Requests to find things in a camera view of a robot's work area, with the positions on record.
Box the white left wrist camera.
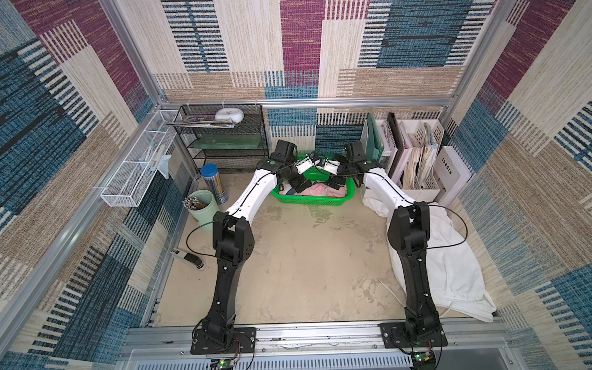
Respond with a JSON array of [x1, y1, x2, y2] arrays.
[[295, 156, 315, 174]]

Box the black handheld tool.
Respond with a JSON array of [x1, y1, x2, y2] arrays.
[[171, 249, 205, 271]]

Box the grey Inedia magazine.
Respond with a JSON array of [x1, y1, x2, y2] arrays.
[[433, 146, 472, 206]]

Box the white wire wall basket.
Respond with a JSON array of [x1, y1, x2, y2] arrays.
[[100, 109, 177, 208]]

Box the green folder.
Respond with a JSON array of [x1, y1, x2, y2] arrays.
[[361, 113, 384, 161]]

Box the black wire shelf rack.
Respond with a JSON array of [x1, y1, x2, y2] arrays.
[[171, 104, 270, 174]]

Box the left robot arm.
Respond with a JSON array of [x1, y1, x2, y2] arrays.
[[191, 140, 298, 355]]

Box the pink shark print shorts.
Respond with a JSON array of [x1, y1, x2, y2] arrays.
[[279, 182, 348, 198]]

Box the white shirt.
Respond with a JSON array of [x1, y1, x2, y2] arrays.
[[362, 187, 497, 323]]

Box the light green cup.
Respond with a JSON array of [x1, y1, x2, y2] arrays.
[[183, 190, 219, 232]]

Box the green plastic basket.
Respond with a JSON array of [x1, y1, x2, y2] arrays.
[[271, 151, 355, 206]]

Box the white plastic file organizer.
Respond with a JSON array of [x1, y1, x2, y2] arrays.
[[376, 120, 444, 203]]

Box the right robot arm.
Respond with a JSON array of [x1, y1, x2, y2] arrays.
[[330, 141, 448, 350]]

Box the white round object on shelf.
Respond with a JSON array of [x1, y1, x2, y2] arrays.
[[215, 107, 245, 124]]

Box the blue lid cylindrical can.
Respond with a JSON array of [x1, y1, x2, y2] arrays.
[[200, 163, 228, 205]]

